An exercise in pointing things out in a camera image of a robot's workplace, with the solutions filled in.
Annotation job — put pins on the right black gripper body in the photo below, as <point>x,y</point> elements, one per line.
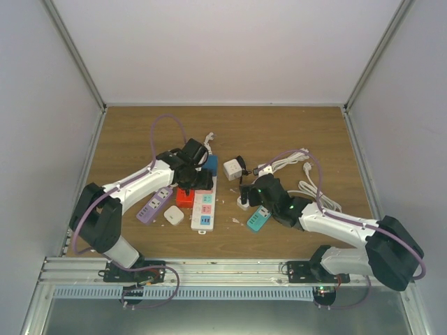
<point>254,201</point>

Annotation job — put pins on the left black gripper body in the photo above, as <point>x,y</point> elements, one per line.
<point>195,182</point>

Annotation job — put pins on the blue cube socket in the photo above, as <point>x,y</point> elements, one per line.
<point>211,164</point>

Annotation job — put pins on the white cube socket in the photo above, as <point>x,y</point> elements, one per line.
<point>232,169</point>

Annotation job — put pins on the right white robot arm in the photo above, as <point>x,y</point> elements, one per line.
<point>383,249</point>

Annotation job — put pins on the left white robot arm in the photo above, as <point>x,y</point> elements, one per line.
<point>96,221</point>

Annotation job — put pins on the white power strip green ports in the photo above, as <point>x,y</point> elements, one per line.
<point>244,206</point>

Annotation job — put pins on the teal power strip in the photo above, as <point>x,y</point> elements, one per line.
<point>258,219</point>

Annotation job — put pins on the red cube socket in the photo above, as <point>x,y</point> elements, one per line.
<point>184,199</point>

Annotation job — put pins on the long white power strip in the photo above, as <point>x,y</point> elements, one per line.
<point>202,218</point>

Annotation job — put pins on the small white flat adapter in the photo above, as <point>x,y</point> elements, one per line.
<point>173,215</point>

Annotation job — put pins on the purple power strip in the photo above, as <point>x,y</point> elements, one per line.
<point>154,206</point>

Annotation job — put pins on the black charger with cable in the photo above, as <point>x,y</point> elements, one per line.
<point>245,172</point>

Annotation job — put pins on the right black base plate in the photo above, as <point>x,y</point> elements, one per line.
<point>300,271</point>

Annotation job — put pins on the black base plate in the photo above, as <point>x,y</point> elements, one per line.
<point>156,273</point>
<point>300,271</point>

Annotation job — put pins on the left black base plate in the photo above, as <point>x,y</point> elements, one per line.
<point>156,273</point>

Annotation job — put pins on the grey slotted cable duct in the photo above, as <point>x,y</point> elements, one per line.
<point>185,293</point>

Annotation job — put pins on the aluminium front rail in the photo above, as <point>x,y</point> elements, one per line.
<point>192,272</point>

